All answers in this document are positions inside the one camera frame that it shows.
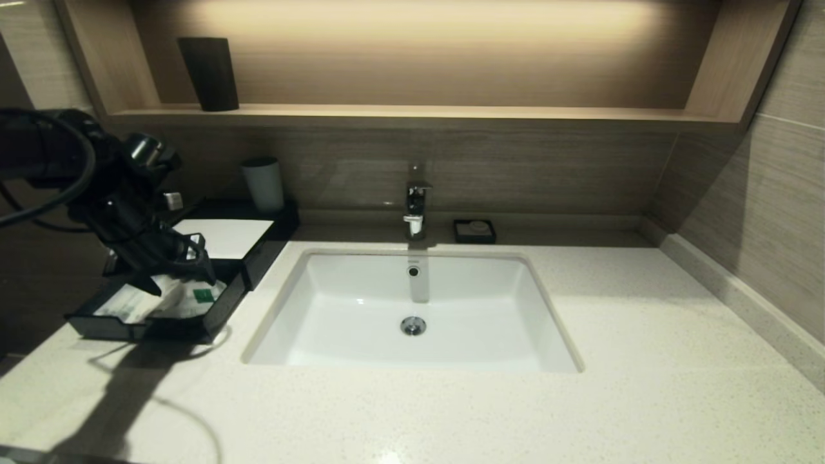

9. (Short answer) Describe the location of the long frosted toothbrush packet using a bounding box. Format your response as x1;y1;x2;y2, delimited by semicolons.
93;282;170;324

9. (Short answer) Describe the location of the square frosted packet green label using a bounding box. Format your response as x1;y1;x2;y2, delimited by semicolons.
151;274;228;321

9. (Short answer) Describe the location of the black box white ribbed top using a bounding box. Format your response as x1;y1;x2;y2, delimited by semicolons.
106;198;300;292

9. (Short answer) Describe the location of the pale grey cup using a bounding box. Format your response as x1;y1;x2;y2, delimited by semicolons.
242;157;286;215

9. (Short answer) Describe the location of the dark tapered cup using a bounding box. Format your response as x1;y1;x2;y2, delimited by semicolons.
177;37;240;113

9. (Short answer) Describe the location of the chrome faucet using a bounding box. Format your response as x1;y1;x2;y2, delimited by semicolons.
403;162;434;241

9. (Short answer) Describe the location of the black soap dish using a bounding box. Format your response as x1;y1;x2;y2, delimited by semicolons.
453;219;497;245

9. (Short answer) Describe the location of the white ceramic sink basin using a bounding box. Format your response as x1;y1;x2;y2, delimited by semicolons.
242;248;585;374

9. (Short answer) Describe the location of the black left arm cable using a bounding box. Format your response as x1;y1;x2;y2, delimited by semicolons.
0;108;99;231

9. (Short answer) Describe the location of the wooden wall shelf niche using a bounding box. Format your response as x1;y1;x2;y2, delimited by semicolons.
55;0;803;135

